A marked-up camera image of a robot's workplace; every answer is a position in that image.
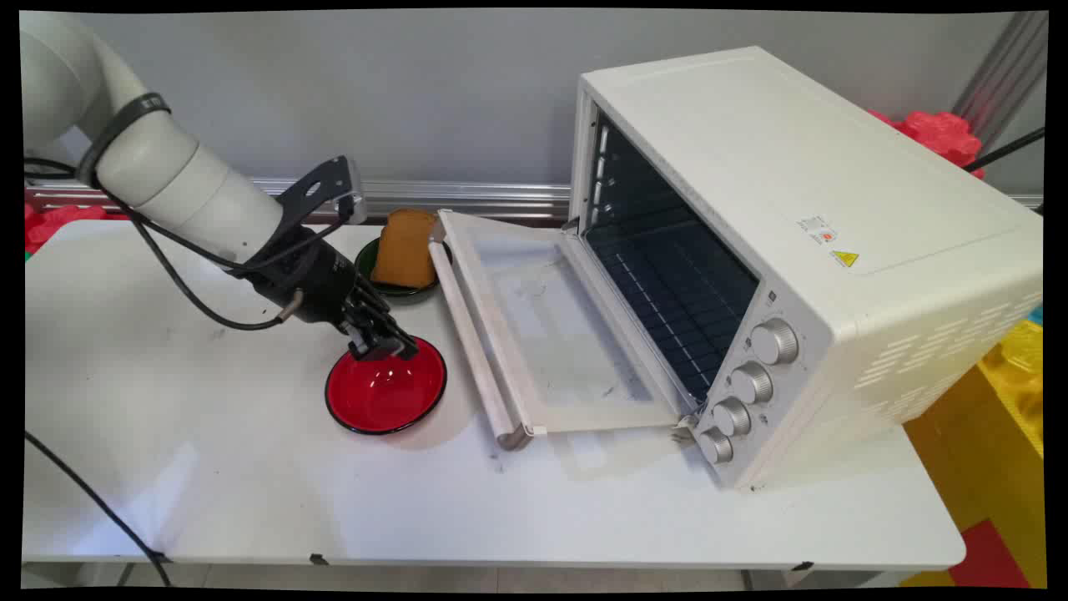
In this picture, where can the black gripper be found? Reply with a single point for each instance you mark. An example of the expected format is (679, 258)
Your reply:
(307, 280)

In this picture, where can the red foam mat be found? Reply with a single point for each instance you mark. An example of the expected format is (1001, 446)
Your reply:
(54, 224)

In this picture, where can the aluminium rail along wall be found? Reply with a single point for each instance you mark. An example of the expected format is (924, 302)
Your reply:
(434, 200)

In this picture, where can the white oven glass door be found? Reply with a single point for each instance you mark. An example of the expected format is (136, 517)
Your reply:
(542, 325)

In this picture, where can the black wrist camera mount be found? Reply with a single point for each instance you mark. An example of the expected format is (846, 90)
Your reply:
(327, 189)

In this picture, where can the brown bread slice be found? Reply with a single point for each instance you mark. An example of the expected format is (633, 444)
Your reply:
(405, 248)

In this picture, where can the red bowl with black rim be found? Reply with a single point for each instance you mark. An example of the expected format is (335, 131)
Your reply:
(385, 387)

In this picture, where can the aluminium profile post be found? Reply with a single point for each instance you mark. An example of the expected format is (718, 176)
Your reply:
(1005, 75)

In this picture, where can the dark green plate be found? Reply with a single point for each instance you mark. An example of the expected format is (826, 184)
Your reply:
(400, 287)

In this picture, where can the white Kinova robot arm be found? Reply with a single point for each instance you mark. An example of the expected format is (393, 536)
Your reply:
(167, 167)

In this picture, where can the white toaster oven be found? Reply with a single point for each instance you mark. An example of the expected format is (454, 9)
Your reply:
(801, 250)

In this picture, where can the yellow foam mat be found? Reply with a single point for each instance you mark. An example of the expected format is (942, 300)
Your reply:
(997, 451)

